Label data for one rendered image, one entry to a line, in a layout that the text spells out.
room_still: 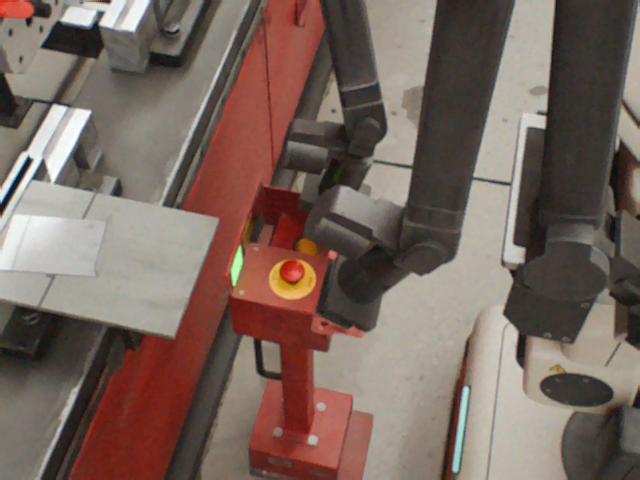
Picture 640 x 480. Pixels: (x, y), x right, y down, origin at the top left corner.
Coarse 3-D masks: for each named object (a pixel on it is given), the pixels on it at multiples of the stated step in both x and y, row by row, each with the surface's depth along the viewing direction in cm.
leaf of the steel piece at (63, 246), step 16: (32, 224) 115; (48, 224) 115; (64, 224) 115; (80, 224) 115; (96, 224) 115; (112, 224) 115; (32, 240) 113; (48, 240) 113; (64, 240) 113; (80, 240) 113; (96, 240) 113; (32, 256) 112; (48, 256) 112; (64, 256) 112; (80, 256) 112; (96, 256) 112; (32, 272) 111; (48, 272) 111; (64, 272) 111; (80, 272) 111; (96, 272) 109
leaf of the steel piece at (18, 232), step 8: (16, 216) 116; (24, 216) 116; (16, 224) 115; (24, 224) 115; (8, 232) 114; (16, 232) 114; (24, 232) 114; (8, 240) 113; (16, 240) 113; (8, 248) 113; (16, 248) 113; (0, 256) 112; (8, 256) 112; (0, 264) 111; (8, 264) 111
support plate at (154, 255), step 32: (32, 192) 118; (64, 192) 118; (128, 224) 115; (160, 224) 115; (192, 224) 115; (128, 256) 112; (160, 256) 112; (192, 256) 112; (0, 288) 109; (32, 288) 109; (64, 288) 109; (96, 288) 109; (128, 288) 109; (160, 288) 109; (192, 288) 110; (96, 320) 107; (128, 320) 107; (160, 320) 107
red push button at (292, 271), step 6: (282, 264) 134; (288, 264) 134; (294, 264) 134; (300, 264) 134; (282, 270) 134; (288, 270) 133; (294, 270) 133; (300, 270) 133; (282, 276) 133; (288, 276) 133; (294, 276) 133; (300, 276) 133; (288, 282) 135; (294, 282) 133
